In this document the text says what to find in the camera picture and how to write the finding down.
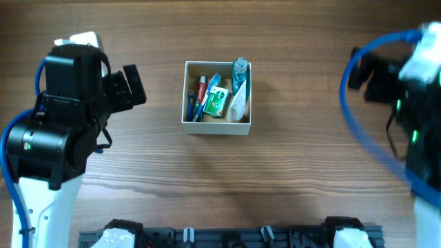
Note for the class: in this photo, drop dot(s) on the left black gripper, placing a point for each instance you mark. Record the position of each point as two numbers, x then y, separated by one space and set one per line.
127 98

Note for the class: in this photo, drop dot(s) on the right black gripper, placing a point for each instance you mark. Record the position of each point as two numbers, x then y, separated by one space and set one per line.
386 70

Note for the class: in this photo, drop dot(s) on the blue disposable razor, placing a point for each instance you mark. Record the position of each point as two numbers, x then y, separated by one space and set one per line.
190 106

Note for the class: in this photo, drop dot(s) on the red teal toothpaste tube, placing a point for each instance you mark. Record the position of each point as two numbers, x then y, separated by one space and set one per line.
200 93

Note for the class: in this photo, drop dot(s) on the blue white toothbrush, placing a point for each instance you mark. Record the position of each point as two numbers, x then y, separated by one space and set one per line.
214 81

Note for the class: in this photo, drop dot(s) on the green Dettol soap bar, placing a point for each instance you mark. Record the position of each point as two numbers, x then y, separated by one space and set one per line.
216 102

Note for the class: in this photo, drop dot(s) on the white lotion tube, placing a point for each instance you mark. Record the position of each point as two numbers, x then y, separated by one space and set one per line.
236 109

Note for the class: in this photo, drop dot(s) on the blue mouthwash bottle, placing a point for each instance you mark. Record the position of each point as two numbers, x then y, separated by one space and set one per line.
240 75

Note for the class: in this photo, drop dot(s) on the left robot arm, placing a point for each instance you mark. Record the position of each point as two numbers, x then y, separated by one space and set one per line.
44 150

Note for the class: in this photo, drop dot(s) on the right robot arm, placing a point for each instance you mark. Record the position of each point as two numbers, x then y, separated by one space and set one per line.
416 107

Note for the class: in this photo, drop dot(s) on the white cardboard box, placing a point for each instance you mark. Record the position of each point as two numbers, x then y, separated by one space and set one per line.
193 71

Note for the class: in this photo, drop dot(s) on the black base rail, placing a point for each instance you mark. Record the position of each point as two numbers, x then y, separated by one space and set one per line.
294 236

